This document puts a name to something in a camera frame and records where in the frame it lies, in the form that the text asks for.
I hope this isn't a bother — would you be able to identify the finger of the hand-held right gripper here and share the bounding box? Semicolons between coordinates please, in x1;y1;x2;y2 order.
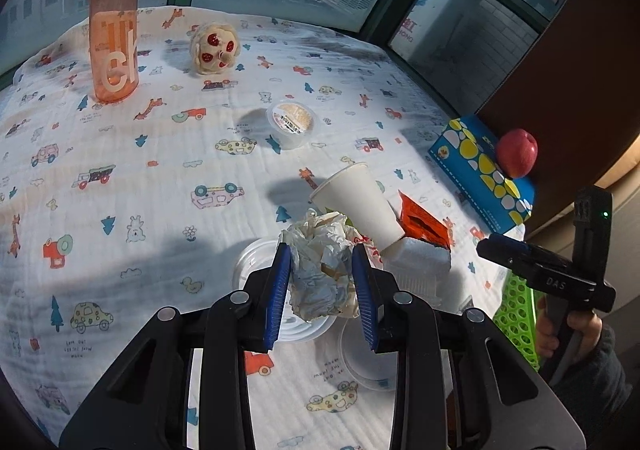
476;233;547;281

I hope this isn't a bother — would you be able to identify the orange snack packet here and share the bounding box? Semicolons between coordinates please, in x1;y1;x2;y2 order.
397;191;451;251

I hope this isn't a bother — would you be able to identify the blue tissue box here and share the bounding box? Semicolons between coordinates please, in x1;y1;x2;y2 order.
427;116;536;235

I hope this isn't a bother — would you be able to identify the printed white cloth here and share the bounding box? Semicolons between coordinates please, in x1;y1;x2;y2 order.
0;4;531;450

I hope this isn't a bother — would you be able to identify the orange water bottle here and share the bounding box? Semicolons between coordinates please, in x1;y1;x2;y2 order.
85;0;146;104

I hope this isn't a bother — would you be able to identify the paper wrapper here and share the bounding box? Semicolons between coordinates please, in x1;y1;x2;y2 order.
279;210;364;321

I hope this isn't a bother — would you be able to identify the green plastic basket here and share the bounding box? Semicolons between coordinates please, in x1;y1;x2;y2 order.
492;272;543;373

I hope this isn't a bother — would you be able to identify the small lidded sauce cup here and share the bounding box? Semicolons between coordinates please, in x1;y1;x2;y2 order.
266;100;320;149

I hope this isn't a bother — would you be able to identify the translucent ribbed plastic container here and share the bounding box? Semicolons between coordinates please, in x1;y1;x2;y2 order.
382;236;453;305

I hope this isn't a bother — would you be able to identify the person's right hand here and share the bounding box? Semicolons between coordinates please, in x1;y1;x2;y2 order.
536;297;605;366

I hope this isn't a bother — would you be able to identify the clear plastic container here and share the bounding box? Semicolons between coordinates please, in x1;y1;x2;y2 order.
232;237;337;344
339;315;402;391

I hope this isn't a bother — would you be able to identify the brown wooden board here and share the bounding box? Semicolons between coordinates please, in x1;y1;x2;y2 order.
475;0;640;211

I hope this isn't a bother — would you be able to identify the red apple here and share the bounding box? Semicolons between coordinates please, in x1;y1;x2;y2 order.
495;128;539;179

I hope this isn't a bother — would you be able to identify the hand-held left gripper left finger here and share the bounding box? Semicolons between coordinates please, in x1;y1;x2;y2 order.
59;244;293;450

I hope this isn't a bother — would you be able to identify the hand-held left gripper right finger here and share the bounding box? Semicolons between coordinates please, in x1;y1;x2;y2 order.
351;246;586;450

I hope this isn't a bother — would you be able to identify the round cream plush toy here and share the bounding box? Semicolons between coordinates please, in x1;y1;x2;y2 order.
189;22;242;75

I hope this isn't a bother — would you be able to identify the printed window sign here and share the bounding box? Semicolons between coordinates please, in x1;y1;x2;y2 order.
390;14;427;56

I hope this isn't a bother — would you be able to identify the white paper cup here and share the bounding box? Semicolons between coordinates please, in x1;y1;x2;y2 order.
309;164;406;248

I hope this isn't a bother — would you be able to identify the person's right forearm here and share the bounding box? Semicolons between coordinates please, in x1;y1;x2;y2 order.
547;325;635;450

